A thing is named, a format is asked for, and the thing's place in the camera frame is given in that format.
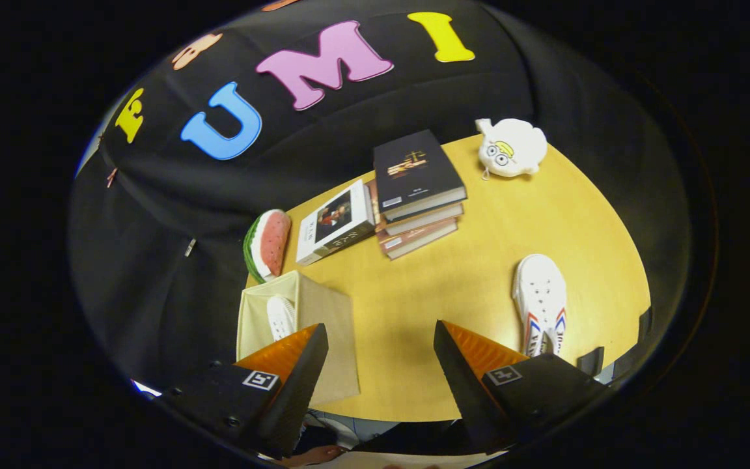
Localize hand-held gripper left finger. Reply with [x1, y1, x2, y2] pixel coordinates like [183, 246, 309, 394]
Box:
[152, 322, 330, 461]

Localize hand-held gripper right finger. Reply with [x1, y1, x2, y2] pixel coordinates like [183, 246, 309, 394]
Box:
[432, 319, 610, 457]

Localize beige fabric storage box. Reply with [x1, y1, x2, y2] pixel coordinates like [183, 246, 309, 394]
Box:
[236, 270, 361, 406]

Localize white canvas shoe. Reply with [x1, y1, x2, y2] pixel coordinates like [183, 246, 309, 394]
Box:
[266, 295, 298, 342]
[512, 253, 568, 358]

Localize brown cover book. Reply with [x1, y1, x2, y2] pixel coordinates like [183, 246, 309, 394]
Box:
[375, 217, 459, 261]
[365, 179, 465, 236]

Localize watermelon slice toy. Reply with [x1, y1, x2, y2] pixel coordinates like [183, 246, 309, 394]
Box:
[243, 209, 292, 284]

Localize white portrait cover book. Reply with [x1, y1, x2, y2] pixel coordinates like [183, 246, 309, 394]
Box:
[295, 179, 377, 266]

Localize black cover book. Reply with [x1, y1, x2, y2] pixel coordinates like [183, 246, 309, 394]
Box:
[373, 129, 468, 222]

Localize white plush toy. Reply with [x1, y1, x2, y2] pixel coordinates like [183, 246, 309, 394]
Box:
[475, 118, 548, 180]

